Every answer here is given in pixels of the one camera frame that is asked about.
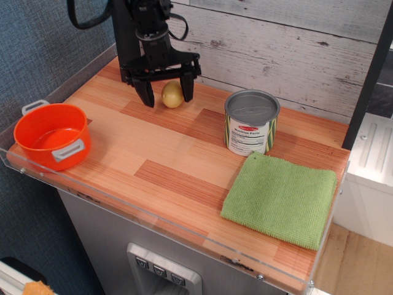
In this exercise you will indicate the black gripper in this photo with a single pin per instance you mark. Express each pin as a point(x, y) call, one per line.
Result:
point(159, 61)

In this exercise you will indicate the yellow potato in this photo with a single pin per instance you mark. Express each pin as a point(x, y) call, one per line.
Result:
point(171, 94)

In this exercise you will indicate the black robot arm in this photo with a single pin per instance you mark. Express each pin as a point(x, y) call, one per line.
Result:
point(150, 17)

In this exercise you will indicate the silver tin can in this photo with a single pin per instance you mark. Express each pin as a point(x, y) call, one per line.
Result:
point(251, 118)

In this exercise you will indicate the green folded cloth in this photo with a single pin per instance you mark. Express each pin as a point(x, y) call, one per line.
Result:
point(281, 199)

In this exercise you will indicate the silver toy fridge cabinet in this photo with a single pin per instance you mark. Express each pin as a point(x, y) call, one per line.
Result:
point(130, 256)

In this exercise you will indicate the clear acrylic table guard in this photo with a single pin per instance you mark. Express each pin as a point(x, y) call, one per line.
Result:
point(185, 206)

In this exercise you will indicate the white toy appliance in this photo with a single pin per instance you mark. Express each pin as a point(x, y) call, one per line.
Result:
point(364, 204)

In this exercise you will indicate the orange object bottom left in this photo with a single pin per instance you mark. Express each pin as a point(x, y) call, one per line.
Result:
point(37, 288)

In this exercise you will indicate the dark vertical post left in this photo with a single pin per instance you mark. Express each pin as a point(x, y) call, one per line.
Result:
point(127, 43)

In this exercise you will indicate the dark vertical post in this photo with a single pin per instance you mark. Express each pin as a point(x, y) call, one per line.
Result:
point(127, 43)
point(372, 76)

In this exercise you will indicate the orange bowl with grey handles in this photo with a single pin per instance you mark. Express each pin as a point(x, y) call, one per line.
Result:
point(54, 136)

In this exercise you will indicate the dark vertical post right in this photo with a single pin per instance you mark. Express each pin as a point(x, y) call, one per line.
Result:
point(372, 76)

